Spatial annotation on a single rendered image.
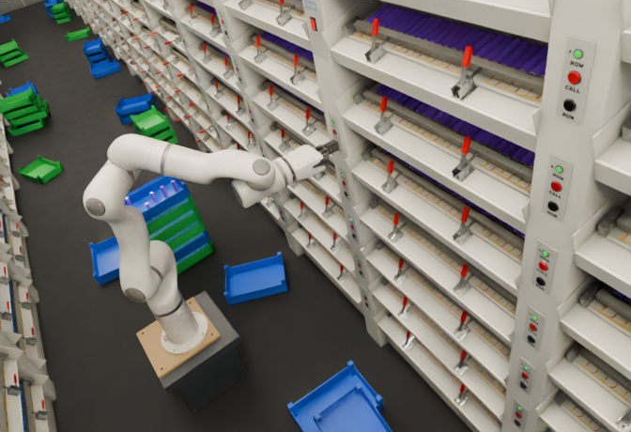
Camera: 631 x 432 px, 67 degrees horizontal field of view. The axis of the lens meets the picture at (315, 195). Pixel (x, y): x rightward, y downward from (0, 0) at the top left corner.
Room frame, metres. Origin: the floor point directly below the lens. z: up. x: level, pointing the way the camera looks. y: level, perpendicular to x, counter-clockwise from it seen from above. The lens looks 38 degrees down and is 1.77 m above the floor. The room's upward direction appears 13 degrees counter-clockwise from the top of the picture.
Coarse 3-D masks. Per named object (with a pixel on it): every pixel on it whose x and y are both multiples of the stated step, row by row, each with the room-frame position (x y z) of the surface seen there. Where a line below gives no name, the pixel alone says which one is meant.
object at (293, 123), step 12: (252, 84) 1.80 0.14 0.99; (264, 84) 1.80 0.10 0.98; (252, 96) 1.80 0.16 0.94; (264, 96) 1.76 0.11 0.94; (264, 108) 1.69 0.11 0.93; (276, 108) 1.65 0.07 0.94; (276, 120) 1.63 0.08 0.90; (288, 120) 1.54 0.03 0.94; (300, 120) 1.50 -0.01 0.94; (312, 120) 1.47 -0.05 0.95; (300, 132) 1.44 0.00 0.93; (312, 144) 1.37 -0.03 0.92
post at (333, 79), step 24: (336, 0) 1.17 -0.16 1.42; (312, 48) 1.24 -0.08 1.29; (336, 72) 1.16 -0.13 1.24; (336, 96) 1.16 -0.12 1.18; (360, 144) 1.18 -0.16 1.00; (336, 168) 1.23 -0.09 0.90; (360, 192) 1.16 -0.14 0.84; (360, 240) 1.17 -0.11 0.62; (360, 288) 1.23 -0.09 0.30; (384, 336) 1.17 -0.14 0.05
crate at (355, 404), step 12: (360, 384) 0.92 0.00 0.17; (348, 396) 0.92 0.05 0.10; (360, 396) 0.92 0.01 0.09; (336, 408) 0.89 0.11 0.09; (348, 408) 0.89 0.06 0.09; (360, 408) 0.88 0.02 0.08; (372, 408) 0.87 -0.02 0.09; (324, 420) 0.86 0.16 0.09; (336, 420) 0.86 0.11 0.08; (348, 420) 0.85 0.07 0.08; (360, 420) 0.84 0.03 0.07; (372, 420) 0.84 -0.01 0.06; (384, 420) 0.81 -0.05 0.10
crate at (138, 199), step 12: (156, 180) 2.12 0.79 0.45; (168, 180) 2.15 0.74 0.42; (144, 192) 2.08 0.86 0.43; (156, 192) 2.10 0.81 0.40; (168, 192) 2.07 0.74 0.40; (180, 192) 1.98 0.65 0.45; (132, 204) 2.04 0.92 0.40; (144, 204) 2.01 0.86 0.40; (156, 204) 1.91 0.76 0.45; (168, 204) 1.94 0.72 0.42; (144, 216) 1.87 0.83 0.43
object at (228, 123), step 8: (216, 112) 2.44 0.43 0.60; (224, 112) 2.44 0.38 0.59; (216, 120) 2.43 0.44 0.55; (224, 120) 2.40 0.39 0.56; (232, 120) 2.36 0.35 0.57; (224, 128) 2.33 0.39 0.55; (232, 128) 2.29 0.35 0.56; (240, 128) 2.25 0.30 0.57; (232, 136) 2.23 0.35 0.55; (240, 136) 2.18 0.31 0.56; (248, 136) 2.06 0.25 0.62; (240, 144) 2.13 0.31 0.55; (248, 144) 2.06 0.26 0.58; (256, 144) 2.05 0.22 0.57; (256, 152) 2.00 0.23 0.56
